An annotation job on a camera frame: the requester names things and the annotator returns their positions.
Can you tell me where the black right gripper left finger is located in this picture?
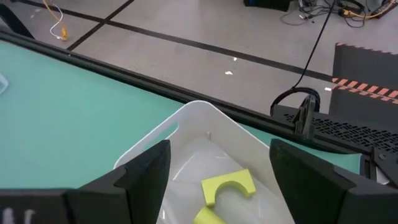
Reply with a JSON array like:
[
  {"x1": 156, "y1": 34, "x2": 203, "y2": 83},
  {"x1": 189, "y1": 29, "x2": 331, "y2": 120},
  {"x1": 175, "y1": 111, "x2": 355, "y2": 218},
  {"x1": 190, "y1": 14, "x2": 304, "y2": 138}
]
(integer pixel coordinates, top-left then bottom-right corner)
[{"x1": 64, "y1": 139, "x2": 172, "y2": 224}]

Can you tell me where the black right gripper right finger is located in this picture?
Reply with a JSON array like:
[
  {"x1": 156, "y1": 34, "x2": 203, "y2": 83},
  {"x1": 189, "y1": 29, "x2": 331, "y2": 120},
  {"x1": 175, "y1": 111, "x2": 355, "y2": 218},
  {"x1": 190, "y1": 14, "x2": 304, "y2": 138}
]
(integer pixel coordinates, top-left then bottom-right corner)
[{"x1": 268, "y1": 138, "x2": 398, "y2": 224}]

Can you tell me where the yellow-green arch block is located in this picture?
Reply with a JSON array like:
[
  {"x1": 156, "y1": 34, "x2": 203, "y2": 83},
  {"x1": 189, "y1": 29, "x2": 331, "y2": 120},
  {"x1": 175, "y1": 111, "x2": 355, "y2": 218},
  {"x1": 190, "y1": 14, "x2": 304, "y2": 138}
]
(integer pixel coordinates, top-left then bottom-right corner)
[{"x1": 201, "y1": 168, "x2": 257, "y2": 208}]

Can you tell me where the white plastic bin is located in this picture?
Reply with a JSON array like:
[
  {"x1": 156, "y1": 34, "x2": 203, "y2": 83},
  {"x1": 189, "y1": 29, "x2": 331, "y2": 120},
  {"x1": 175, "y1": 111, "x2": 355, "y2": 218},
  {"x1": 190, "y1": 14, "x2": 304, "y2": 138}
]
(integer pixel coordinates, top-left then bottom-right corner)
[{"x1": 113, "y1": 100, "x2": 297, "y2": 224}]

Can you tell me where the black orange-striped floor mat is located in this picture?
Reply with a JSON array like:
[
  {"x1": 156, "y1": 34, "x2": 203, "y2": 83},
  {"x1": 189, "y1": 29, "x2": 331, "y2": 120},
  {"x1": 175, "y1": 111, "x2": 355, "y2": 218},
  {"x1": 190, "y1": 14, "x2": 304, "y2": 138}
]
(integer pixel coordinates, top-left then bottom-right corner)
[{"x1": 328, "y1": 42, "x2": 398, "y2": 126}]

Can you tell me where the black equipment cabinet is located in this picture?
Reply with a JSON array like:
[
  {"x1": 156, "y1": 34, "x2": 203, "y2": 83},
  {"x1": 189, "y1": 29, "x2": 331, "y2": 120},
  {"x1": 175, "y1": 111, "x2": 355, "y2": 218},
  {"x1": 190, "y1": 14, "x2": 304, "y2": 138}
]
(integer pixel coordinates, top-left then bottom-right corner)
[{"x1": 243, "y1": 0, "x2": 292, "y2": 13}]

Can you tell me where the black slanted bar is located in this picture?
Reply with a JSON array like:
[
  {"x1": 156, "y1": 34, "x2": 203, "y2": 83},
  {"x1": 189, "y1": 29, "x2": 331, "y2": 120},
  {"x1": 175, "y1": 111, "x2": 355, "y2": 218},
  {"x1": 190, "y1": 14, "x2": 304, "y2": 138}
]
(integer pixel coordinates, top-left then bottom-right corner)
[{"x1": 0, "y1": 2, "x2": 35, "y2": 40}]

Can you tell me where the black metal bracket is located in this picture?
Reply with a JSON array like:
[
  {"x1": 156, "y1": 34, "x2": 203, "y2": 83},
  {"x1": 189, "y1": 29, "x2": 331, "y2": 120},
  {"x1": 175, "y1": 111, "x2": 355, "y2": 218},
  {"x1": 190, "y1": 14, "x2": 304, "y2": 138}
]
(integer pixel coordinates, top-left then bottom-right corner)
[{"x1": 361, "y1": 147, "x2": 398, "y2": 189}]

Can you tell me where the black hanging cable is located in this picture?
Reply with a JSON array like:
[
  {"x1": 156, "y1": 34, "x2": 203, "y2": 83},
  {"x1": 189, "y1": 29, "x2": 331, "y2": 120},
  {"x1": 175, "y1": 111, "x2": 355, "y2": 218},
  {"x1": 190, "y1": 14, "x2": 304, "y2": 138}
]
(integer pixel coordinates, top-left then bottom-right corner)
[{"x1": 269, "y1": 0, "x2": 338, "y2": 117}]

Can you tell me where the black table edge rail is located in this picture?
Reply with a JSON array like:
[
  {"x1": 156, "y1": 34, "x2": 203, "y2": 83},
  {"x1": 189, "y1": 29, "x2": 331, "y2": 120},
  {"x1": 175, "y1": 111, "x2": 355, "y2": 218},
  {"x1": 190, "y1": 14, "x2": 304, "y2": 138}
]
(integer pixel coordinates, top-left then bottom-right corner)
[{"x1": 0, "y1": 29, "x2": 374, "y2": 157}]

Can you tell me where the yellow plug floor cable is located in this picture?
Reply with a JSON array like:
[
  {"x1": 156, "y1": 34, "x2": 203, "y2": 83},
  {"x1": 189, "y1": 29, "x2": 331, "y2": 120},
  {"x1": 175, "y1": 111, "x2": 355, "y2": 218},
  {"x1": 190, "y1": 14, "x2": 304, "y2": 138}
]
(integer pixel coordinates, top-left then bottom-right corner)
[{"x1": 42, "y1": 0, "x2": 68, "y2": 42}]

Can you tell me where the white floor cable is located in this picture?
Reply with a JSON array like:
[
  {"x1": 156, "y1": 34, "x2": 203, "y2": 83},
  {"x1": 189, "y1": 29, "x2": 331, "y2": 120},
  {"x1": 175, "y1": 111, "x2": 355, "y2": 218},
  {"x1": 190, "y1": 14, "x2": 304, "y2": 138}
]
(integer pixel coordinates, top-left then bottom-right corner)
[{"x1": 49, "y1": 2, "x2": 65, "y2": 40}]

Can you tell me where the black floor cable tangle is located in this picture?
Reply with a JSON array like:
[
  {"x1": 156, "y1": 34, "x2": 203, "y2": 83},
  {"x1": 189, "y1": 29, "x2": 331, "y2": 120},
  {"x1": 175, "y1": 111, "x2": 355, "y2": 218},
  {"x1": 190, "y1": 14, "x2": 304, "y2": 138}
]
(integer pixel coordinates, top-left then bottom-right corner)
[{"x1": 279, "y1": 0, "x2": 374, "y2": 29}]

